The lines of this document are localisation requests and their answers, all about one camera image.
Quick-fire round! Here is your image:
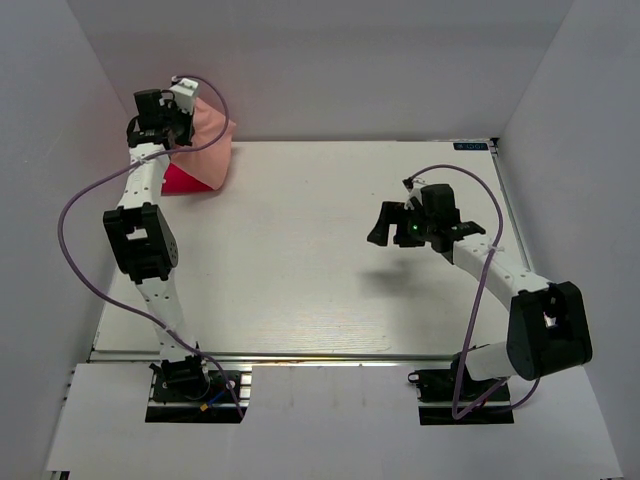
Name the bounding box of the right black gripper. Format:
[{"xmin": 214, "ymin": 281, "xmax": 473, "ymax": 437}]
[{"xmin": 368, "ymin": 201, "xmax": 437, "ymax": 247}]

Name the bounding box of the salmon pink t shirt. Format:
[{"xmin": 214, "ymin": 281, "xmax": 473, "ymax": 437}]
[{"xmin": 169, "ymin": 95, "xmax": 239, "ymax": 190}]

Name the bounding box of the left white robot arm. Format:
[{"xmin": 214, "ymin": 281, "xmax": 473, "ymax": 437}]
[{"xmin": 103, "ymin": 84, "xmax": 198, "ymax": 363}]

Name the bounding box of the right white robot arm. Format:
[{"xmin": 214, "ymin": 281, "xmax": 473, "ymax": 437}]
[{"xmin": 367, "ymin": 184, "xmax": 593, "ymax": 399}]

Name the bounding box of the folded magenta t shirt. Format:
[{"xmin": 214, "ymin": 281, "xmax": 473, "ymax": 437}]
[{"xmin": 161, "ymin": 164, "xmax": 212, "ymax": 196}]

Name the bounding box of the blue table label sticker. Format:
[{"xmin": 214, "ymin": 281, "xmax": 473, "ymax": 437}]
[{"xmin": 453, "ymin": 142, "xmax": 489, "ymax": 151}]

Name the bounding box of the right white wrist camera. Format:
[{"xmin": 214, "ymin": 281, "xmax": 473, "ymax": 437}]
[{"xmin": 402, "ymin": 177, "xmax": 426, "ymax": 210}]

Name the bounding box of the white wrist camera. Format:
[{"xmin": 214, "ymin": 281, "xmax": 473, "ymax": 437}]
[
  {"xmin": 169, "ymin": 76, "xmax": 200, "ymax": 115},
  {"xmin": 402, "ymin": 177, "xmax": 426, "ymax": 210}
]

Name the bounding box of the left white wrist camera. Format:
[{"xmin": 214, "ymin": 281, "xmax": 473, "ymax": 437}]
[{"xmin": 169, "ymin": 76, "xmax": 200, "ymax": 115}]

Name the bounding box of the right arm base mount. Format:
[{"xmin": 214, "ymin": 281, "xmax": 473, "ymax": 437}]
[{"xmin": 407, "ymin": 369, "xmax": 514, "ymax": 426}]

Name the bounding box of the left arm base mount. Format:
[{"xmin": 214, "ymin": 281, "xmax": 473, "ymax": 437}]
[{"xmin": 145, "ymin": 364, "xmax": 249, "ymax": 425}]

